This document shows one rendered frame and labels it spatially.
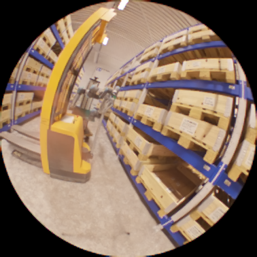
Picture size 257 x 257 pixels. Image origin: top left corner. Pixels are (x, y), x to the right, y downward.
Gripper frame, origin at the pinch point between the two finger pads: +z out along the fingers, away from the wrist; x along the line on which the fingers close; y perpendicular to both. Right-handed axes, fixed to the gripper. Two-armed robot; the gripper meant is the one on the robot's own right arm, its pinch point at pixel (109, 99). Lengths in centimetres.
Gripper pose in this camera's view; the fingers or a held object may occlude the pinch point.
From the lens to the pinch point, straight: 141.5
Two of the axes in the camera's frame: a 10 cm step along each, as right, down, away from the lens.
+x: -5.8, 8.1, 0.5
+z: 7.1, 4.8, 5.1
